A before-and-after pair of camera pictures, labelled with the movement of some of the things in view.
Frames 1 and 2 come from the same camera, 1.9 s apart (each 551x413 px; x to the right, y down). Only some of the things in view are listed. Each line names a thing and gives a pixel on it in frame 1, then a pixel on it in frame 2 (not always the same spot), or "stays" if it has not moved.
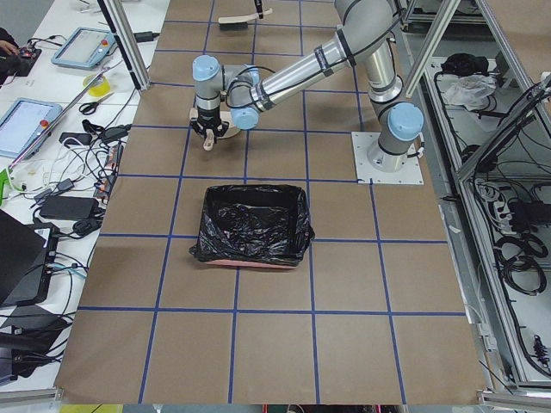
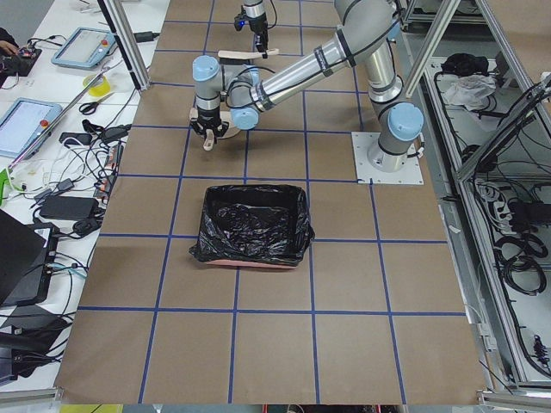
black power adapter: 70,206 stays
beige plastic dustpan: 225,116 stays
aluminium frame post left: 126,44 stays
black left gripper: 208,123 stays
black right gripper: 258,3 → 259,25
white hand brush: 239,22 → 231,57
